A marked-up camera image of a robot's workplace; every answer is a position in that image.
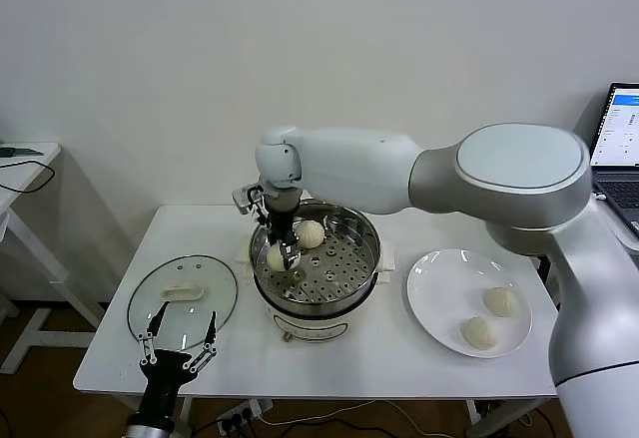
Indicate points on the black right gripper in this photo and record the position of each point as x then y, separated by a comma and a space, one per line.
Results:
282, 223

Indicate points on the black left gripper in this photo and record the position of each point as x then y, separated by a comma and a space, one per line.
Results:
165, 375

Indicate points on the white steamed baozi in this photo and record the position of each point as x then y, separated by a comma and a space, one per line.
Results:
274, 260
480, 332
310, 233
501, 302

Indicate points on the round glass lid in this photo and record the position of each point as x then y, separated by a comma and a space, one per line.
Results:
209, 283

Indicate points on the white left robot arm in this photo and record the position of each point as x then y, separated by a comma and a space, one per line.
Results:
150, 428

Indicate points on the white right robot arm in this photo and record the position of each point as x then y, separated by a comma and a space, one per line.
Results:
359, 168

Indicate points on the stainless steel steamer basket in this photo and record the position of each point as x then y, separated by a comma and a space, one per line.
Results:
349, 258

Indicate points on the cream electric cooker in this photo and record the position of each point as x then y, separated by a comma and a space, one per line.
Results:
309, 325

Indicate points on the white power strip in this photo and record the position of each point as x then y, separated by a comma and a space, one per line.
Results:
239, 415

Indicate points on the white round plate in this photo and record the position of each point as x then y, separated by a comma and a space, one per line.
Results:
427, 278

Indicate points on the white side table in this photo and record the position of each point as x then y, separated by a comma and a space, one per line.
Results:
25, 178

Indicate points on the dark flat device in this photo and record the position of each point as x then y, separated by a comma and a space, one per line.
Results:
20, 151

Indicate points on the grey open laptop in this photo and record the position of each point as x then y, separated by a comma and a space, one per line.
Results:
619, 124

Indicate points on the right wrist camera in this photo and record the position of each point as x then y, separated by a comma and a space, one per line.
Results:
245, 198

